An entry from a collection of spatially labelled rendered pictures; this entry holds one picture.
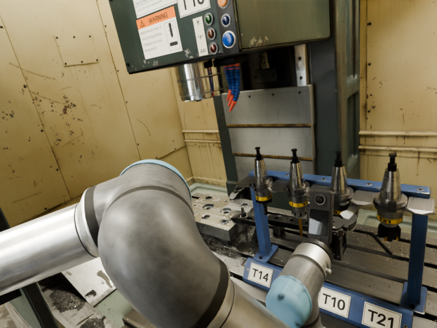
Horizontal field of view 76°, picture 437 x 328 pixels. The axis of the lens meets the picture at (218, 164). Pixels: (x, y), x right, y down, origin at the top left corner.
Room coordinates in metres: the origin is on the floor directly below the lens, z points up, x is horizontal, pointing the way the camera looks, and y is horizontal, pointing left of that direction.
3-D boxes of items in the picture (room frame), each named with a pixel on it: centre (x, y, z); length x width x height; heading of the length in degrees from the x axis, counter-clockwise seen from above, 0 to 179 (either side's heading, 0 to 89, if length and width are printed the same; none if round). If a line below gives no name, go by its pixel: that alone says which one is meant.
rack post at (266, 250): (0.84, -0.11, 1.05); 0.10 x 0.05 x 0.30; 139
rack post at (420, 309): (0.55, -0.45, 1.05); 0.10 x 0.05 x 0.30; 139
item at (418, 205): (0.51, -0.41, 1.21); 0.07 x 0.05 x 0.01; 139
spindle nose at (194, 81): (1.05, 0.01, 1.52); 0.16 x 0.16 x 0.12
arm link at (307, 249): (0.46, -0.15, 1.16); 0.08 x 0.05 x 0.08; 49
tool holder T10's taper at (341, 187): (0.62, -0.28, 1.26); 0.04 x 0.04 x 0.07
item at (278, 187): (0.73, -0.16, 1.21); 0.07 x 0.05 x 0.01; 139
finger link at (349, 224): (0.55, -0.26, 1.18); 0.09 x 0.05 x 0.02; 124
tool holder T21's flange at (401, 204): (0.55, -0.37, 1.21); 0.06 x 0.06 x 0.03
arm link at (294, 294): (0.40, -0.10, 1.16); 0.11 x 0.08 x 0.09; 139
